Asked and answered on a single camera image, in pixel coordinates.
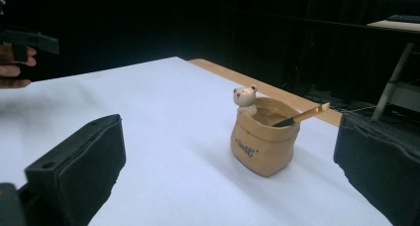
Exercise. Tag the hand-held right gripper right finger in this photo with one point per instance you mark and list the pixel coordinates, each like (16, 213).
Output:
(379, 166)

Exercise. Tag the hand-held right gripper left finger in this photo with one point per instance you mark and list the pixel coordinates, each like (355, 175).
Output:
(79, 166)

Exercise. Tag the tan ceramic pot with bear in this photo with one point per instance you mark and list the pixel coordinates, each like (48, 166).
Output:
(261, 146)

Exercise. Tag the desk with metal legs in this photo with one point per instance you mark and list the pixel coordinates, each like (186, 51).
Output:
(394, 77)

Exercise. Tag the black keyboard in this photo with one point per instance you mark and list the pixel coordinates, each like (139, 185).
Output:
(404, 18)

